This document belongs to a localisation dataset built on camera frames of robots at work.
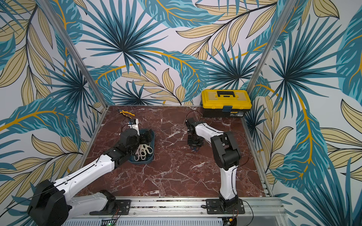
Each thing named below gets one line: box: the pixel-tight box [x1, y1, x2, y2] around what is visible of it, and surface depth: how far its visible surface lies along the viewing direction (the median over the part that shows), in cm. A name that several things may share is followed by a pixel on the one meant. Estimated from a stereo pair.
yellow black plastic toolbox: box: [200, 89, 253, 118], surface depth 105 cm
